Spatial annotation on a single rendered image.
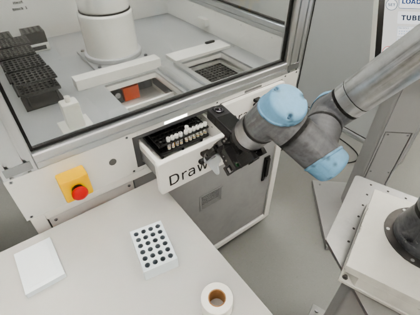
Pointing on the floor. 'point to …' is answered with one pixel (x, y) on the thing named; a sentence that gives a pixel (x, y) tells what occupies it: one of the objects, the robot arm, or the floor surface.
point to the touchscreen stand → (374, 152)
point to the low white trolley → (125, 265)
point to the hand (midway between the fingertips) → (212, 156)
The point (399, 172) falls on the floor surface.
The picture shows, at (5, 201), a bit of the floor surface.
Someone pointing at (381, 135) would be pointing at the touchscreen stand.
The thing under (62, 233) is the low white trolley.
